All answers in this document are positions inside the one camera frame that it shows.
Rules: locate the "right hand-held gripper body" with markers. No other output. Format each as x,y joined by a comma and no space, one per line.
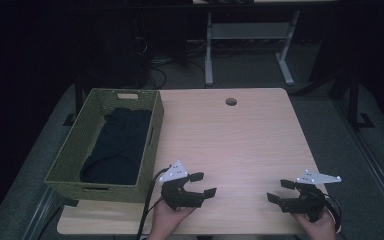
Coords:
308,201

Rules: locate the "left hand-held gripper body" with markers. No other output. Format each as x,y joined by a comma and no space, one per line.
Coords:
176,196

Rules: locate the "dark blue garment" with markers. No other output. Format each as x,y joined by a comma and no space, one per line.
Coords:
120,150

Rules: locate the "green woven basket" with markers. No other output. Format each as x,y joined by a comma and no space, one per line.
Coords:
76,140

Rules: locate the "person's left hand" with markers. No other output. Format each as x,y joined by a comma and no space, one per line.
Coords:
166,223

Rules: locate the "person's right hand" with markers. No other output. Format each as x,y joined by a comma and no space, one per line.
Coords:
318,230

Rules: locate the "dark tape strip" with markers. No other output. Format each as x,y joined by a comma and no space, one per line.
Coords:
70,202

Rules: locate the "aluminium rail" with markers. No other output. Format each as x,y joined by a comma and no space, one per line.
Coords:
373,160
38,213

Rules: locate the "black metal post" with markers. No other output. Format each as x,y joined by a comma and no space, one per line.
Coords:
78,96
353,100

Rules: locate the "grey metal desk frame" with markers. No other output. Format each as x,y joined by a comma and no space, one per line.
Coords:
246,31

